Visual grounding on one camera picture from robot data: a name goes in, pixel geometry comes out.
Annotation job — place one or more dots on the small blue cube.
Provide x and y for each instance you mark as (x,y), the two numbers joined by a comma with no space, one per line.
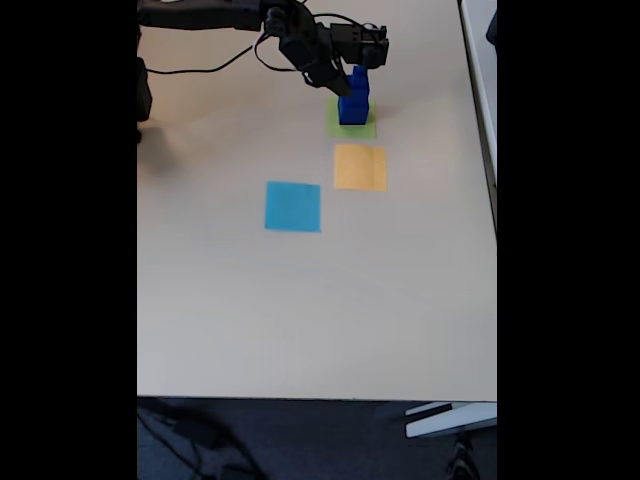
(362,85)

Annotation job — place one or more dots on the light blue paper square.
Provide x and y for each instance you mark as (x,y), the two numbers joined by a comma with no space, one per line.
(292,207)

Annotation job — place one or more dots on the medium blue cube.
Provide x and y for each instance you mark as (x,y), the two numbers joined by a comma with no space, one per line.
(359,99)

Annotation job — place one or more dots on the white table foot bar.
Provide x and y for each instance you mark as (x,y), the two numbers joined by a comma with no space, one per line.
(450,422)

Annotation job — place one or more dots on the green paper square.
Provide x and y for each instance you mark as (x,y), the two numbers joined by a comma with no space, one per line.
(332,131)

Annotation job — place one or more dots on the orange paper square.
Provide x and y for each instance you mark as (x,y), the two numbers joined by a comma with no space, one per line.
(360,167)

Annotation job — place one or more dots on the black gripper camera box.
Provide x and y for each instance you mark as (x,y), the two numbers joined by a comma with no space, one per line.
(362,42)

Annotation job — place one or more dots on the tiny blue cube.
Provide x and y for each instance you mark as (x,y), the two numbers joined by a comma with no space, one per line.
(361,71)

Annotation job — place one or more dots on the dark blue object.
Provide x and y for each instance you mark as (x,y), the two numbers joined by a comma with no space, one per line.
(492,30)

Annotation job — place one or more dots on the large blue cube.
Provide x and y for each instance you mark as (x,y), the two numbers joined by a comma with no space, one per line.
(350,116)

